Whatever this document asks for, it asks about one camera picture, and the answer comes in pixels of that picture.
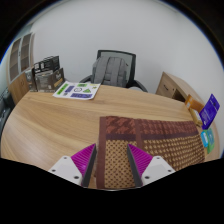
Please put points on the blue box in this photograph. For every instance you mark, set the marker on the blue box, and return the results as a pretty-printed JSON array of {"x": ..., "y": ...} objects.
[{"x": 205, "y": 139}]

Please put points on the orange box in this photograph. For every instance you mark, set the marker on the orange box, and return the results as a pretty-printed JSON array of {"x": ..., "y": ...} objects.
[{"x": 194, "y": 103}]

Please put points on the black mesh office chair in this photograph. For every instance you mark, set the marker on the black mesh office chair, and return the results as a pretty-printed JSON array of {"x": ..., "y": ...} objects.
[{"x": 115, "y": 53}]

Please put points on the grey backpack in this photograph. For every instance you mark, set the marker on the grey backpack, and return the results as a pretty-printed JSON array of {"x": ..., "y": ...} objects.
[{"x": 110, "y": 71}]

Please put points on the wooden glass-door cabinet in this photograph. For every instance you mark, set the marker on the wooden glass-door cabinet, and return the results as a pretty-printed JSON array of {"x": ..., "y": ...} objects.
[{"x": 18, "y": 83}]

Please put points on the large dark printed carton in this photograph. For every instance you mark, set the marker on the large dark printed carton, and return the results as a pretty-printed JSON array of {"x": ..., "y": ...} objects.
[{"x": 50, "y": 80}]

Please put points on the small brown cardboard box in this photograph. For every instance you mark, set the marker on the small brown cardboard box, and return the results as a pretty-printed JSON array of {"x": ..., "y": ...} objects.
[{"x": 30, "y": 81}]

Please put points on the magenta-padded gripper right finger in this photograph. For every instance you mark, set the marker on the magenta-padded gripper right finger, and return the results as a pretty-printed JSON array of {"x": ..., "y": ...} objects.
[{"x": 143, "y": 160}]

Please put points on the purple box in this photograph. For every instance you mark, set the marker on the purple box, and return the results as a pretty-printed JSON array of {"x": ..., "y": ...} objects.
[{"x": 210, "y": 111}]

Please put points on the small tan box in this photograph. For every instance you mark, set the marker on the small tan box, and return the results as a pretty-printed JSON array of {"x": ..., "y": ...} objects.
[{"x": 196, "y": 117}]

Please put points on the black leather armchair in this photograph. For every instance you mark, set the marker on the black leather armchair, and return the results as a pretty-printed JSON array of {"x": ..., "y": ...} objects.
[{"x": 5, "y": 106}]

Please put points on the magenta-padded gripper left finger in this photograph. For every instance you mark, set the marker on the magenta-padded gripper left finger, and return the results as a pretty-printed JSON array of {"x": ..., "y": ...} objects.
[{"x": 81, "y": 160}]

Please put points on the brown patterned towel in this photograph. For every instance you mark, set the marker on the brown patterned towel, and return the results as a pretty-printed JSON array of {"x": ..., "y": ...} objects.
[{"x": 166, "y": 140}]

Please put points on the wooden side cabinet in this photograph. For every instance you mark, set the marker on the wooden side cabinet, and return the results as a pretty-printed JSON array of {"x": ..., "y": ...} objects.
[{"x": 170, "y": 85}]

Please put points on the black printed carton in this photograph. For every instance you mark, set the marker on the black printed carton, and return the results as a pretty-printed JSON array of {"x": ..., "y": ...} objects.
[{"x": 46, "y": 63}]

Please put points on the white printed paper sheet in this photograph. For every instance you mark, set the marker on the white printed paper sheet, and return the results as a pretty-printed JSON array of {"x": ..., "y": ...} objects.
[{"x": 76, "y": 90}]

